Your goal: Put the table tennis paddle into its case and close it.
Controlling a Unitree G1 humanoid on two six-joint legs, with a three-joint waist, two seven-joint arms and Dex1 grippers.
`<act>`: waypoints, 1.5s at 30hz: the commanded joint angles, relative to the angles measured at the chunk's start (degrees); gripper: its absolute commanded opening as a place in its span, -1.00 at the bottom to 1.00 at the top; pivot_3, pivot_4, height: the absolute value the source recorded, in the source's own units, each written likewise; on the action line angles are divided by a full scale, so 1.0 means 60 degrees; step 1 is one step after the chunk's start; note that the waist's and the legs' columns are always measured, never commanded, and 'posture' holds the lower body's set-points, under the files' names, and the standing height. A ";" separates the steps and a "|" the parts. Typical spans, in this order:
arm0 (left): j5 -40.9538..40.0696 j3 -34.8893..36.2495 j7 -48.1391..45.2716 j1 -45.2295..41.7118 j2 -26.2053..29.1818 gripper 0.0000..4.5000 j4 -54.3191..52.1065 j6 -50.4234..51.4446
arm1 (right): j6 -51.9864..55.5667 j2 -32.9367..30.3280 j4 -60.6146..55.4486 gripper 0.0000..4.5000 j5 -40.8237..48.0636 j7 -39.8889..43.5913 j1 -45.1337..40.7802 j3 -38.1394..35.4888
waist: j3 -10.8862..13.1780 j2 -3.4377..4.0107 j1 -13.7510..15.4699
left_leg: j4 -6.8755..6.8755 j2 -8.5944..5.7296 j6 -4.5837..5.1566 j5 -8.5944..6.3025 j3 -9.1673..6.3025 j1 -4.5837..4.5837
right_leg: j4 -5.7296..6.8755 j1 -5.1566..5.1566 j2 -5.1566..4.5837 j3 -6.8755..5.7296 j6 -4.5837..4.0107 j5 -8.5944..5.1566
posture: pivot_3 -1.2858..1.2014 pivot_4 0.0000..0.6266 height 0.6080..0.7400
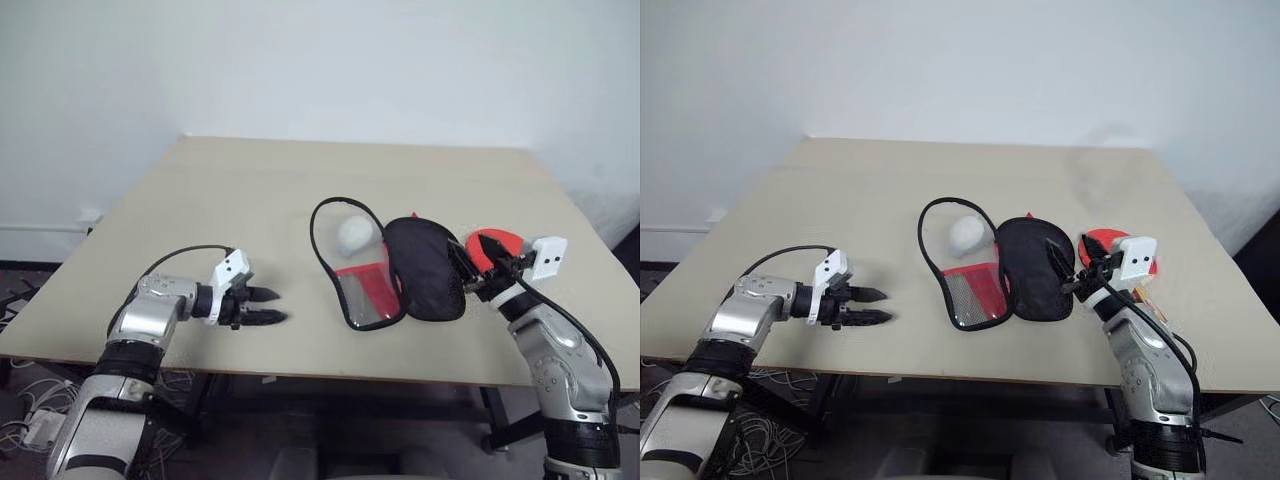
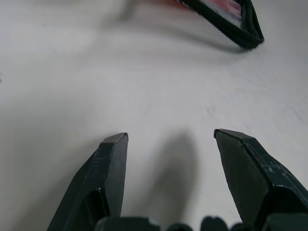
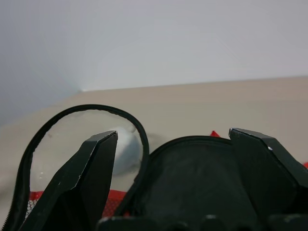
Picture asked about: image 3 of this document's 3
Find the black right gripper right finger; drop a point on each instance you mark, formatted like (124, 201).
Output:
(269, 178)

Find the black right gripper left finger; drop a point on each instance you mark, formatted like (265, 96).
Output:
(79, 183)

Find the black zippered mesh pouch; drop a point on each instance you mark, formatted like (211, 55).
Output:
(192, 168)

